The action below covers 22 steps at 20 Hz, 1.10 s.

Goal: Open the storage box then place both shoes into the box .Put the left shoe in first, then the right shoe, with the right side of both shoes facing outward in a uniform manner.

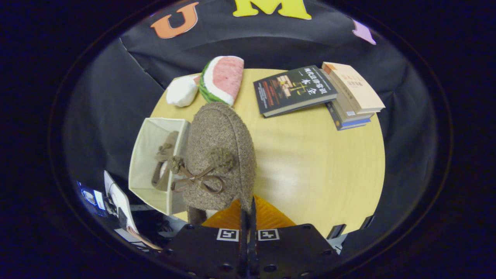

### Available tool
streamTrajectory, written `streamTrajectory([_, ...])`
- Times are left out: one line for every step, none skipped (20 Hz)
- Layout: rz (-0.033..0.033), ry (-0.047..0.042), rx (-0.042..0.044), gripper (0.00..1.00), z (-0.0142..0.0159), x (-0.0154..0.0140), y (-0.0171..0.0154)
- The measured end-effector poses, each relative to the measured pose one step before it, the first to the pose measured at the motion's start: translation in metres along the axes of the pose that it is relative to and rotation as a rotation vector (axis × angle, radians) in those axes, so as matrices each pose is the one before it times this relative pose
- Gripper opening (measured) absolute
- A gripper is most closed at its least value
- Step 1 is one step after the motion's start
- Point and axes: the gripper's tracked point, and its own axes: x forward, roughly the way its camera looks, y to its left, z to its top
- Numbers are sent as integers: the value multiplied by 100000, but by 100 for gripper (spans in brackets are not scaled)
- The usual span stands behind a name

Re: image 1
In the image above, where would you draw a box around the watermelon slice plush toy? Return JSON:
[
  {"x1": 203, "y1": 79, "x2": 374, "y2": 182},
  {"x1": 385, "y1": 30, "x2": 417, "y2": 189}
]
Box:
[{"x1": 198, "y1": 56, "x2": 245, "y2": 107}]

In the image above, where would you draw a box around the white plush toy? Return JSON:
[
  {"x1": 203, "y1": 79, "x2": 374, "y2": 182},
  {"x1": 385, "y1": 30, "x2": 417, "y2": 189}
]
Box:
[{"x1": 166, "y1": 75, "x2": 200, "y2": 108}]

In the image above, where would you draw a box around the black cover book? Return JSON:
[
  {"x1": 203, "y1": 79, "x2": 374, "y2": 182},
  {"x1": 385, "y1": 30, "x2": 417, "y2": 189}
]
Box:
[{"x1": 253, "y1": 65, "x2": 339, "y2": 118}]

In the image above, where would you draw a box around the brown fuzzy shoe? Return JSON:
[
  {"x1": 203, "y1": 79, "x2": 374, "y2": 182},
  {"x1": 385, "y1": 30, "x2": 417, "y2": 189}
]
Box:
[
  {"x1": 170, "y1": 102, "x2": 257, "y2": 226},
  {"x1": 151, "y1": 131, "x2": 180, "y2": 192}
]

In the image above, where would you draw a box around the cream fabric storage box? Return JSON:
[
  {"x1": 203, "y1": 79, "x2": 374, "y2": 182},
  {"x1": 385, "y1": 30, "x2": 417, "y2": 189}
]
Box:
[{"x1": 128, "y1": 117, "x2": 191, "y2": 216}]

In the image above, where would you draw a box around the grey cover book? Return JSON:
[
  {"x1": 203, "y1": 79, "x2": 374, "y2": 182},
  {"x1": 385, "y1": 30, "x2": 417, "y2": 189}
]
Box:
[{"x1": 332, "y1": 90, "x2": 375, "y2": 121}]

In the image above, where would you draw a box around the blue plastic package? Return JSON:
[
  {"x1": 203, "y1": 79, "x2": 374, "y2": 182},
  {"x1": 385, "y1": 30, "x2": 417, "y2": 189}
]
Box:
[{"x1": 77, "y1": 180, "x2": 106, "y2": 217}]

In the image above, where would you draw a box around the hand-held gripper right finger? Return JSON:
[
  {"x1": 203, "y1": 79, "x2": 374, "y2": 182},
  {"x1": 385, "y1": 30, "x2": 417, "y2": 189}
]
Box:
[{"x1": 248, "y1": 196, "x2": 341, "y2": 279}]

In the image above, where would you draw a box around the blue spine book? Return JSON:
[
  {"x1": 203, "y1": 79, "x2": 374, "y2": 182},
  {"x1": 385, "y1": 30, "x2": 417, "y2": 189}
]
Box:
[{"x1": 325, "y1": 102, "x2": 372, "y2": 131}]

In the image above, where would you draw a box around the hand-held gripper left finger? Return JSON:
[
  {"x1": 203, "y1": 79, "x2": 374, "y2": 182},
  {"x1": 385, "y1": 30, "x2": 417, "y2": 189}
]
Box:
[{"x1": 163, "y1": 198, "x2": 249, "y2": 279}]

